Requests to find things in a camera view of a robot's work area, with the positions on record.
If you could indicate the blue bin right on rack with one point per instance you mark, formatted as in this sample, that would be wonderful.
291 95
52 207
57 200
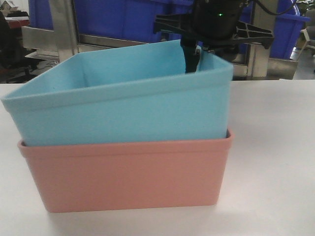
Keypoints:
286 30

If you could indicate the blue bin middle on rack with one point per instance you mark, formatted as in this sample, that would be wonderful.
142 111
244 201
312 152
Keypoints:
126 19

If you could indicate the black office chair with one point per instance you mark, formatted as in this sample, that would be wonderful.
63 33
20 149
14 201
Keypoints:
14 66

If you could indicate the blue bin left on rack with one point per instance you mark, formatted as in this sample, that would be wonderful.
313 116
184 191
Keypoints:
40 14

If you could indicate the pink plastic box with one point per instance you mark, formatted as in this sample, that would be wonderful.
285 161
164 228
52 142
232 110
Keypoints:
116 176

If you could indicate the stainless steel shelf rack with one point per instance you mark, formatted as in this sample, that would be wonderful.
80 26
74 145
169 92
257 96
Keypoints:
64 41

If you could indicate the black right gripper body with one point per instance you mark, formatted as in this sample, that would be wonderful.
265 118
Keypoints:
215 23

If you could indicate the light blue plastic box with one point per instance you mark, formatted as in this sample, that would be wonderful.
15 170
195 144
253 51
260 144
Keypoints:
130 94

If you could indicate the blue bin on rack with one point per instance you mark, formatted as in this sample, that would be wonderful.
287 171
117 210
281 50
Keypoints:
286 30
126 19
40 14

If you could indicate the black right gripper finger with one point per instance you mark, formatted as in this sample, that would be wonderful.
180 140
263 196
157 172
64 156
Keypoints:
192 58

